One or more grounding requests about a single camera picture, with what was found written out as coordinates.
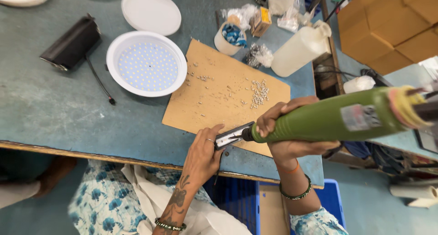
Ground scattered small silver screws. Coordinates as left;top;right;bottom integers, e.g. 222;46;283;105
185;61;271;119

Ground small clear plastic bag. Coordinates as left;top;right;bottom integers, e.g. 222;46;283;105
277;6;301;33

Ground white tape roll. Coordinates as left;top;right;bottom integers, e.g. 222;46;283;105
343;75;376;94

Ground green electric screwdriver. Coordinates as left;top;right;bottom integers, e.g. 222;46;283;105
229;85;438;144

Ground person's right hand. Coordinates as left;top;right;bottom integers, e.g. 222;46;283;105
256;96;342;169

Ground person's left hand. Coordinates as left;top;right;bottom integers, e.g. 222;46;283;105
182;124;226;189

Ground large black driver with cable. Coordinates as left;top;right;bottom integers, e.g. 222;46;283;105
39;13;116;106

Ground stack of brown cartons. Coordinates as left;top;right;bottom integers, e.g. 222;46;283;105
337;0;438;76

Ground blue plastic crate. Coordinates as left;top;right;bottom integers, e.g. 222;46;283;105
203;176;347;235

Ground white plastic bottle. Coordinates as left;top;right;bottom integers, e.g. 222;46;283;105
270;20;332;77

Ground white scarf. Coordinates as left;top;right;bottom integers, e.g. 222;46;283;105
121;164;252;235

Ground small black driver box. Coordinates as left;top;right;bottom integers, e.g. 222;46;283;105
214;121;255;186

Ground small cardboard box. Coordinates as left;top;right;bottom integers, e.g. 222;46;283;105
250;7;272;37

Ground dark blue cloth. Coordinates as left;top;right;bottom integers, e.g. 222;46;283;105
342;141;409;174

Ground white round diffuser cover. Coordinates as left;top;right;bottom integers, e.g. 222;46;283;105
121;0;182;36

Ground white pipes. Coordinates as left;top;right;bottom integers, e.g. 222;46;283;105
389;184;438;209

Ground blue floral dress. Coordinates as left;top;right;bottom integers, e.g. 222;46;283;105
68;159;349;235

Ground crumpled clear plastic bag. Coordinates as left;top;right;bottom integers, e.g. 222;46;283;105
221;3;259;31

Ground white round LED downlight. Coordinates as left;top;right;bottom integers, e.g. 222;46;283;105
106;31;188;98

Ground green bangle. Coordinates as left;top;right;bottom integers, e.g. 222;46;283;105
279;174;313;201

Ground orange wrist thread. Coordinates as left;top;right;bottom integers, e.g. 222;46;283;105
274;159;300;175

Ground black beaded bracelet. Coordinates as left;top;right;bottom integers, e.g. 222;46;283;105
154;217;188;232

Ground white plastic cup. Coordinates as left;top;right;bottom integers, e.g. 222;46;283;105
214;21;247;56

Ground blue connectors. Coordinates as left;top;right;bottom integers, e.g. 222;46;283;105
222;24;247;47

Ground brown cardboard sheet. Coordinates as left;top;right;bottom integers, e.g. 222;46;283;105
162;38;291;158

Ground clear bag of screws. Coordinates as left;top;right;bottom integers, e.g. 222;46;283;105
246;42;274;69

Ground black cable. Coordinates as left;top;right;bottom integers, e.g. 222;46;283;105
314;64;394;88

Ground cardboard piece in crate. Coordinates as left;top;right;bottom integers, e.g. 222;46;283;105
259;184;291;235

